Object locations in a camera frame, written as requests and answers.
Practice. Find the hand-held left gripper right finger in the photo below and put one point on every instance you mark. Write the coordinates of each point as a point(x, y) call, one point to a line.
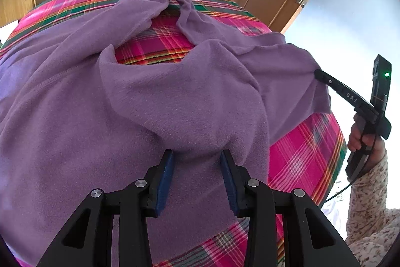
point(229, 185)

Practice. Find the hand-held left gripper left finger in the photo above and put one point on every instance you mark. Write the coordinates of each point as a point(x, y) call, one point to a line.
point(165, 185)

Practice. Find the pink green plaid bed sheet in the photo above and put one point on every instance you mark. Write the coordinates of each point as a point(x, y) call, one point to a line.
point(300, 154)

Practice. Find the person's right hand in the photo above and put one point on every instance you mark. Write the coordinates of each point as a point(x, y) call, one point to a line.
point(375, 151)

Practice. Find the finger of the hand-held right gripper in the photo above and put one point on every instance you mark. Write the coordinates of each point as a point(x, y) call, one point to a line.
point(328, 79)

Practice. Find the person's right forearm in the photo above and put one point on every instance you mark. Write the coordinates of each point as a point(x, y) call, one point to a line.
point(368, 223)

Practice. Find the purple fleece top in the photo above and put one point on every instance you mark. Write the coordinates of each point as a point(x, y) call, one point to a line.
point(93, 113)

